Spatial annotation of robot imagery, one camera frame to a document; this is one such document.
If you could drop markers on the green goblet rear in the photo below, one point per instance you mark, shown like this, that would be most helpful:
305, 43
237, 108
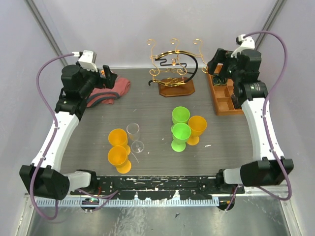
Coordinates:
180, 114

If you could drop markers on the wooden compartment tray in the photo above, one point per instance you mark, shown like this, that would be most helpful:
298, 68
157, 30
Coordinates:
221, 96

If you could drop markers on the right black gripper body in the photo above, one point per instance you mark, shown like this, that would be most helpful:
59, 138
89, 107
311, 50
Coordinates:
229, 68

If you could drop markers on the orange goblet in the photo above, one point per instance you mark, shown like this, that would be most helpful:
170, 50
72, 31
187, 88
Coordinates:
198, 125
118, 157
118, 137

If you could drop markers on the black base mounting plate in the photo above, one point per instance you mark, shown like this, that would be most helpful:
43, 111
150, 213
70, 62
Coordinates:
160, 187

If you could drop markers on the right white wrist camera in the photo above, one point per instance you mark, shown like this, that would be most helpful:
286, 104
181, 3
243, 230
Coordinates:
244, 43

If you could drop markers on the clear wine glass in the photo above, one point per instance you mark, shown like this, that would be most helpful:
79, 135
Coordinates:
133, 132

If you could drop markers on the gold wine glass rack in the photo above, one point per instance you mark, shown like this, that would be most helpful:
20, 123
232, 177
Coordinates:
172, 75

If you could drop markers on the green goblet front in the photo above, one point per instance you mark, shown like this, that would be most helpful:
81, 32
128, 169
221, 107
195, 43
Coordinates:
181, 132

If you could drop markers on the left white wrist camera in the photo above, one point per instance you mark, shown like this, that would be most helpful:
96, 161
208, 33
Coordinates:
86, 60

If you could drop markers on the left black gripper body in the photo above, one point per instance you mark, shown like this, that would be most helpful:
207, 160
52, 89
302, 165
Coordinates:
100, 82

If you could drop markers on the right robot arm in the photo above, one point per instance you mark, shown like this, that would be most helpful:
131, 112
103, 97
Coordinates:
269, 166

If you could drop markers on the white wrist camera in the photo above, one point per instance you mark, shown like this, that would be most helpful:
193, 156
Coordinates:
244, 43
86, 60

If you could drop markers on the red cloth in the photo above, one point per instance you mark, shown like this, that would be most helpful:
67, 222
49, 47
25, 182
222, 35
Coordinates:
108, 96

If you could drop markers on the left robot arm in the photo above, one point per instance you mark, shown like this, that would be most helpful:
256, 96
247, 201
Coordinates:
42, 178

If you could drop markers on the grey cable duct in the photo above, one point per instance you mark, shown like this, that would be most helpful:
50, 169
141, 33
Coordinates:
174, 202

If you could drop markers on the green goblet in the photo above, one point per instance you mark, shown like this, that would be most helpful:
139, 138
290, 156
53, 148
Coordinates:
181, 132
180, 114

